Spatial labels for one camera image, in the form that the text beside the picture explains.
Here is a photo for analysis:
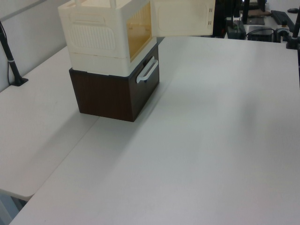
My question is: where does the black electronics box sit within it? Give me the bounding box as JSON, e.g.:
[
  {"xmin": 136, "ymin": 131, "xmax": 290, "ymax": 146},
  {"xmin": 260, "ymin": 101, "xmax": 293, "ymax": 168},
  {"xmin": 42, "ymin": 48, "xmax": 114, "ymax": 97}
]
[{"xmin": 246, "ymin": 25, "xmax": 275, "ymax": 42}]

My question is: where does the cream plastic cabinet door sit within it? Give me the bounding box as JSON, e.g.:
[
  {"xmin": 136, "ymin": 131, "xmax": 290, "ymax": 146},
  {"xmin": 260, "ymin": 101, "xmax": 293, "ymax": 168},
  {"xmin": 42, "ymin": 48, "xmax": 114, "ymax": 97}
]
[{"xmin": 150, "ymin": 0, "xmax": 216, "ymax": 38}]

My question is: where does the black camera stand pole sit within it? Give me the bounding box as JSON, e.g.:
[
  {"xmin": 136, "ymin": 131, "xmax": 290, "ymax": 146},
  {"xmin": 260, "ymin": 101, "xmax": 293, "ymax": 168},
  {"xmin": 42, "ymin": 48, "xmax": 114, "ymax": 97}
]
[{"xmin": 0, "ymin": 20, "xmax": 29, "ymax": 87}]

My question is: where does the black monitor stand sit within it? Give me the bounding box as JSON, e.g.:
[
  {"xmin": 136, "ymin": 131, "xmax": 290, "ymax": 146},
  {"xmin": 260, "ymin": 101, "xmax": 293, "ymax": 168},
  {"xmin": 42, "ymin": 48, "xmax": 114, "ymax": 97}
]
[{"xmin": 241, "ymin": 0, "xmax": 265, "ymax": 26}]

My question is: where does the black controller box green label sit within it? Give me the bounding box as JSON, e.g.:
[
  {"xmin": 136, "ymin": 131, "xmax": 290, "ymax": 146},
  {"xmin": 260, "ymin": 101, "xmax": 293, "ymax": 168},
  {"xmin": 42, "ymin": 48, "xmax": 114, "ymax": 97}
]
[{"xmin": 225, "ymin": 15, "xmax": 246, "ymax": 39}]

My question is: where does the black keyboard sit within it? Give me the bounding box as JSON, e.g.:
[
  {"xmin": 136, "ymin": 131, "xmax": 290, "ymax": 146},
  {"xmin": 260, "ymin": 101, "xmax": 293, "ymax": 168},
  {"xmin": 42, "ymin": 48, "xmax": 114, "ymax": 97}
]
[{"xmin": 270, "ymin": 9, "xmax": 296, "ymax": 28}]

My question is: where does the cream plastic cabinet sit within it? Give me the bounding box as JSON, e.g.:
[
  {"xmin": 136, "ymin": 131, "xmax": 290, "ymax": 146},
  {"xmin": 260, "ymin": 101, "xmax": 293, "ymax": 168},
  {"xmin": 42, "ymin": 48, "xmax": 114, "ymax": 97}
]
[{"xmin": 57, "ymin": 0, "xmax": 157, "ymax": 76}]

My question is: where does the dark brown wooden drawer box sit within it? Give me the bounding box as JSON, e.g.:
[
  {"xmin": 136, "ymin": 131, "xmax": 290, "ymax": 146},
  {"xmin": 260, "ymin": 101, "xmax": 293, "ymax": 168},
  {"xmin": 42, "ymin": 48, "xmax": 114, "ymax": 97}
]
[{"xmin": 68, "ymin": 36, "xmax": 165, "ymax": 123}]

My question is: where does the white drawer handle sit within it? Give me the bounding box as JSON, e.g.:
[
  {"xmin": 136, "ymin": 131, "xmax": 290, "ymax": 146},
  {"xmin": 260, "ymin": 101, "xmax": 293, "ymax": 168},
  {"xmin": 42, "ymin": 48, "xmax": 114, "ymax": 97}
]
[{"xmin": 136, "ymin": 58, "xmax": 159, "ymax": 83}]

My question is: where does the black clamp pole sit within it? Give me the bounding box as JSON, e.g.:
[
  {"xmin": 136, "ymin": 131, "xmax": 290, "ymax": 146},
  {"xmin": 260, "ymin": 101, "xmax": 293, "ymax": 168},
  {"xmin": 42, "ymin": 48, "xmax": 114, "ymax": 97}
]
[{"xmin": 285, "ymin": 12, "xmax": 300, "ymax": 50}]

